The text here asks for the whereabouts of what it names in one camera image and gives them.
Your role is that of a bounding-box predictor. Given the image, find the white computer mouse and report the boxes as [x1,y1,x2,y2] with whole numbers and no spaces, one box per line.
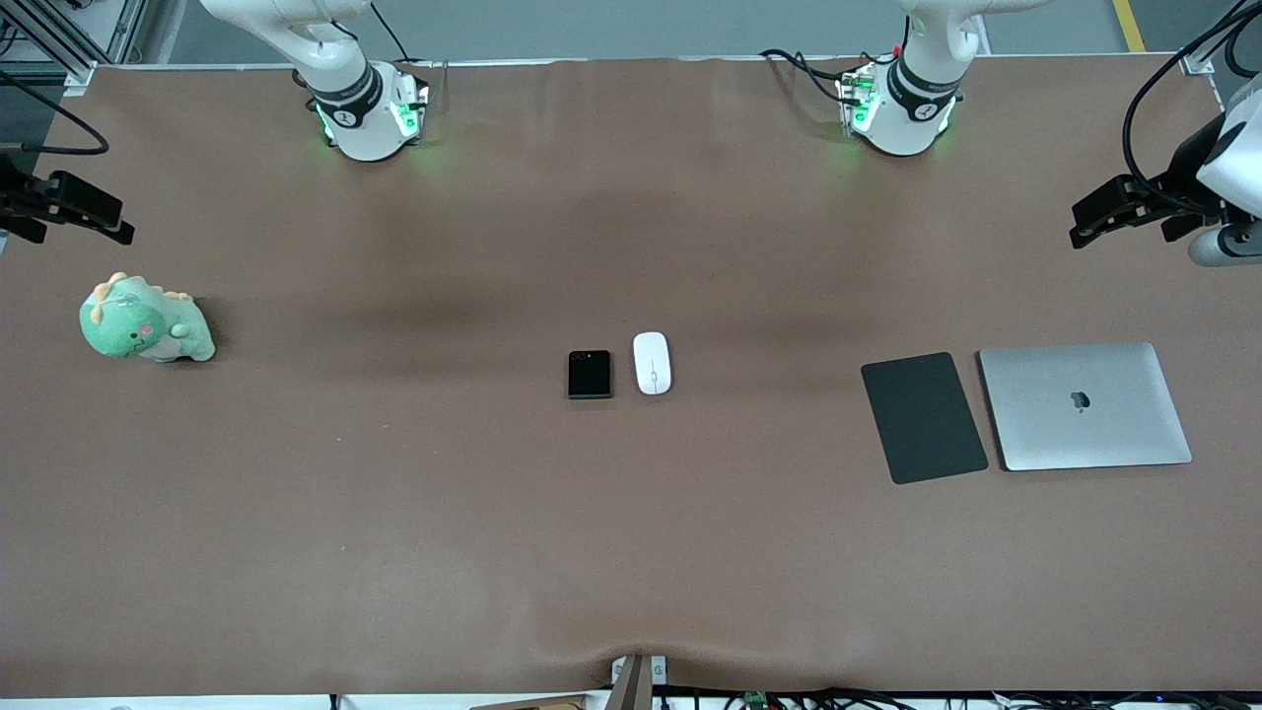
[632,331,673,396]

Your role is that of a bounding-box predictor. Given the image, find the black phone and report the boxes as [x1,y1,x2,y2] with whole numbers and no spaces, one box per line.
[567,349,613,400]

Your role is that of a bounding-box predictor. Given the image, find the black mouse pad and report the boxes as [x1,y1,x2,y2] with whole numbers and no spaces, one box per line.
[861,352,989,485]

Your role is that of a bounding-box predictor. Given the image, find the green dinosaur plush toy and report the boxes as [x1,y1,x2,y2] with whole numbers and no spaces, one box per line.
[79,272,217,364]

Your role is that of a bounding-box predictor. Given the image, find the silver closed laptop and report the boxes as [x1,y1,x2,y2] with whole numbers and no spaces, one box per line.
[979,342,1193,472]

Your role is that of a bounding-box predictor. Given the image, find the black left base cables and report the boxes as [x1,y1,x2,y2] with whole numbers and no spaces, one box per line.
[758,46,875,111]

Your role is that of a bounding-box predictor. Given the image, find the black right base cable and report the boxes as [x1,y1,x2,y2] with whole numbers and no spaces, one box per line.
[369,0,440,72]

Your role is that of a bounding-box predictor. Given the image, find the grey camera clamp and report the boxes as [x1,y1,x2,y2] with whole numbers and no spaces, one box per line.
[609,653,669,710]

